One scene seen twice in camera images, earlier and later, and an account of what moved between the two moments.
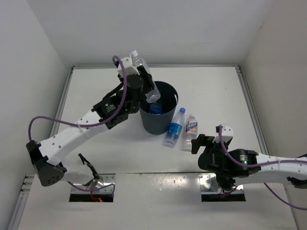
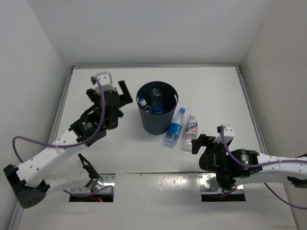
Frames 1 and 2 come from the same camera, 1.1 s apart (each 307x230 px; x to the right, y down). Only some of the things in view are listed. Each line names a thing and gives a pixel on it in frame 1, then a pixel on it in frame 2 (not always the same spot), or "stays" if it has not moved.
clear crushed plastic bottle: [153, 96] to [142, 102]
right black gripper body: [216, 150] stays
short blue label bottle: [156, 108] stays
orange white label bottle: [191, 132] stays
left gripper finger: [146, 78] to [126, 98]
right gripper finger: [202, 140] stays
